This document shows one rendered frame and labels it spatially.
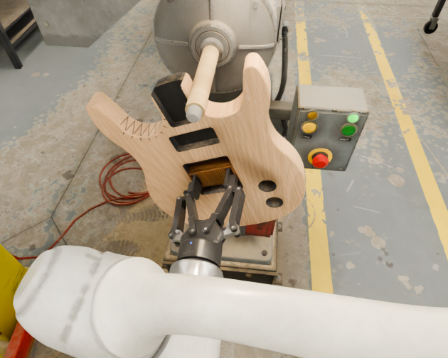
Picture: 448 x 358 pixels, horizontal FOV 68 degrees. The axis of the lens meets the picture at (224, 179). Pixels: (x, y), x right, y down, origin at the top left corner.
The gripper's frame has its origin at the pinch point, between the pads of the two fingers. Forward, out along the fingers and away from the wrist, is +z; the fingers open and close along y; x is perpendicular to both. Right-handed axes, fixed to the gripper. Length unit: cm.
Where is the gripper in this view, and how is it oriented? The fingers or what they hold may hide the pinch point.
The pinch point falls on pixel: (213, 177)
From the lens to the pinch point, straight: 68.6
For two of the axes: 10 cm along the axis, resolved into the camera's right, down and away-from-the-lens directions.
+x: -3.6, -6.4, -6.8
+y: 9.3, -1.6, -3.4
